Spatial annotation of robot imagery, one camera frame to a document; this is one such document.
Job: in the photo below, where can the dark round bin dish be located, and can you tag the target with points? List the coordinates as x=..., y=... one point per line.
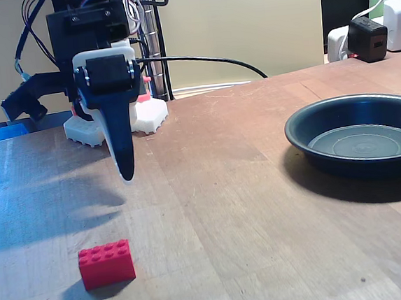
x=358, y=146

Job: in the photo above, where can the red lego block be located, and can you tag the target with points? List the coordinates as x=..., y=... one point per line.
x=107, y=270

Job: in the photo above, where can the black camera module on mount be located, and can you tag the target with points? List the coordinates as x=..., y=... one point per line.
x=27, y=98

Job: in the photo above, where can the red and black table clamp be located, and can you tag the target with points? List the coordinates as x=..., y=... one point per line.
x=74, y=111
x=142, y=98

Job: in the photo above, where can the chrome rack pole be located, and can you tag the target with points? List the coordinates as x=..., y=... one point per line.
x=153, y=56

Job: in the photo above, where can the black cube power adapter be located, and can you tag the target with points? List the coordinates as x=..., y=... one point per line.
x=366, y=39

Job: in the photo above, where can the white power adapter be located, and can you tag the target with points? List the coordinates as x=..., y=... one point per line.
x=400, y=23

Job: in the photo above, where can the black panel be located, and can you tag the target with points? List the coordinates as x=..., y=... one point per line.
x=345, y=0

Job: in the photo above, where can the white power strip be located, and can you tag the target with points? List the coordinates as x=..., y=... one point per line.
x=335, y=45

